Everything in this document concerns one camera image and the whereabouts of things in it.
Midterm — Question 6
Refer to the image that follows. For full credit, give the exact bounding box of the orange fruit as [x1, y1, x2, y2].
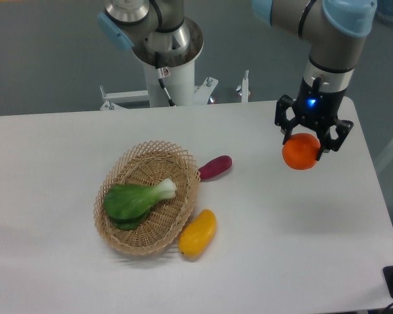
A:
[282, 133, 320, 170]

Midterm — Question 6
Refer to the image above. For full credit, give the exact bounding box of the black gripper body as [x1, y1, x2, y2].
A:
[293, 79, 346, 131]

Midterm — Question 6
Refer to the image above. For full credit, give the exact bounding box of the woven wicker basket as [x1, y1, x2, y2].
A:
[94, 141, 200, 255]

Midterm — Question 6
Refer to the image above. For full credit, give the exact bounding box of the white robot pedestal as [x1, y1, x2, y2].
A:
[100, 61, 219, 111]

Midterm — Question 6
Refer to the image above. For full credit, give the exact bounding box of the purple sweet potato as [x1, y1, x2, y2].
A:
[199, 155, 233, 181]

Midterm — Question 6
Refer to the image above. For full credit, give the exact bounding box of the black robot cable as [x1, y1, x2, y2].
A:
[153, 51, 177, 107]

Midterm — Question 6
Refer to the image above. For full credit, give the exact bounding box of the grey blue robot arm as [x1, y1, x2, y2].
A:
[97, 1, 377, 154]

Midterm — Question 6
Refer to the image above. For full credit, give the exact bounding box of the yellow mango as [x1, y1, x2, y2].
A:
[178, 209, 217, 258]

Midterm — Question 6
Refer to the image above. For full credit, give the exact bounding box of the green bok choy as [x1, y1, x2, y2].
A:
[103, 178, 177, 230]

